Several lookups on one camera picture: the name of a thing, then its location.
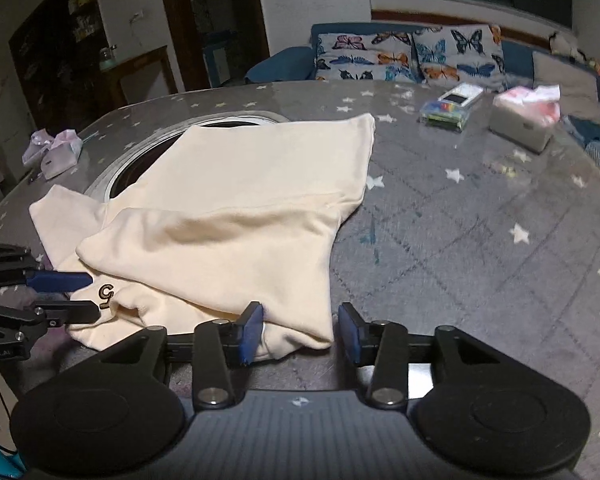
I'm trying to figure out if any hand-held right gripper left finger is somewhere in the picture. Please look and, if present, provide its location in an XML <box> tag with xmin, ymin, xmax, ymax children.
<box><xmin>97</xmin><ymin>301</ymin><xmax>265</xmax><ymax>409</ymax></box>

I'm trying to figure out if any blue sofa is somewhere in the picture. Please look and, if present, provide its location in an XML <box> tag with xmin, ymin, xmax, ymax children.
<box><xmin>245</xmin><ymin>22</ymin><xmax>600</xmax><ymax>111</ymax></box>

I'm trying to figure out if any dark shelf cabinet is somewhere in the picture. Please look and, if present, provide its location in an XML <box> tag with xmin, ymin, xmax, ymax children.
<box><xmin>7</xmin><ymin>0</ymin><xmax>113</xmax><ymax>121</ymax></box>

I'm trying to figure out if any round black induction cooktop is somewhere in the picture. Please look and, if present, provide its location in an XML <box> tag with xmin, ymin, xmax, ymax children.
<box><xmin>82</xmin><ymin>110</ymin><xmax>292</xmax><ymax>203</ymax></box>

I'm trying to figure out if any cream fleece garment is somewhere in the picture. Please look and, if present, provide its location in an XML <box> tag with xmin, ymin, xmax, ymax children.
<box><xmin>29</xmin><ymin>112</ymin><xmax>377</xmax><ymax>366</ymax></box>

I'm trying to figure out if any white tissue box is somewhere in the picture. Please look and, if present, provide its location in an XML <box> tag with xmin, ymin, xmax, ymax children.
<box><xmin>489</xmin><ymin>85</ymin><xmax>562</xmax><ymax>154</ymax></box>

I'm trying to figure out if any black and white plush toy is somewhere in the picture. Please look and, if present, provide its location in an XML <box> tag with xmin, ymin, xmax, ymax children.
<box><xmin>549</xmin><ymin>31</ymin><xmax>586</xmax><ymax>58</ymax></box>

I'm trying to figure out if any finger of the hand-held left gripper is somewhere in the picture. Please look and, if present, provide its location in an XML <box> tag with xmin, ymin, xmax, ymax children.
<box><xmin>0</xmin><ymin>300</ymin><xmax>102</xmax><ymax>348</ymax></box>
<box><xmin>0</xmin><ymin>237</ymin><xmax>95</xmax><ymax>295</ymax></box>

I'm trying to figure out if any grey star-printed tablecloth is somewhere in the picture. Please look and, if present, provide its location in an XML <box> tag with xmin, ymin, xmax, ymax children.
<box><xmin>0</xmin><ymin>80</ymin><xmax>600</xmax><ymax>480</ymax></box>

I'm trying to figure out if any dark wooden door frame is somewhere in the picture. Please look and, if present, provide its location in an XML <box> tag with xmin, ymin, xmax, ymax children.
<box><xmin>156</xmin><ymin>0</ymin><xmax>271</xmax><ymax>93</ymax></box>

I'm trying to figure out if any white remote control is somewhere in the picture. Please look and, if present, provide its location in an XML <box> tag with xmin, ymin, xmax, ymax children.
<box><xmin>439</xmin><ymin>82</ymin><xmax>485</xmax><ymax>108</ymax></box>

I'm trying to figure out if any clear box of coloured items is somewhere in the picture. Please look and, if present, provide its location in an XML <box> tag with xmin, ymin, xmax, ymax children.
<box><xmin>420</xmin><ymin>99</ymin><xmax>473</xmax><ymax>132</ymax></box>

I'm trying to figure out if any wooden desk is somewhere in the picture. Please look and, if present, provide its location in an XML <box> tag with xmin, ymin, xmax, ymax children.
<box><xmin>100</xmin><ymin>45</ymin><xmax>181</xmax><ymax>108</ymax></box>

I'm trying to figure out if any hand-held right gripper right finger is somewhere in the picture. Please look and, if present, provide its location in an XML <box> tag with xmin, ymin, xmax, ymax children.
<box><xmin>337</xmin><ymin>302</ymin><xmax>503</xmax><ymax>409</ymax></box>

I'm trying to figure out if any pink tissue pack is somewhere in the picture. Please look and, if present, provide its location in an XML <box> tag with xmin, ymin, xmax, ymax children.
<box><xmin>22</xmin><ymin>130</ymin><xmax>56</xmax><ymax>168</ymax></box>
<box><xmin>40</xmin><ymin>130</ymin><xmax>83</xmax><ymax>180</ymax></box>

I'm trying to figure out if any grey pillow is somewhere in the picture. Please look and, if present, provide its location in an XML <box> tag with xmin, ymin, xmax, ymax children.
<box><xmin>531</xmin><ymin>51</ymin><xmax>600</xmax><ymax>123</ymax></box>

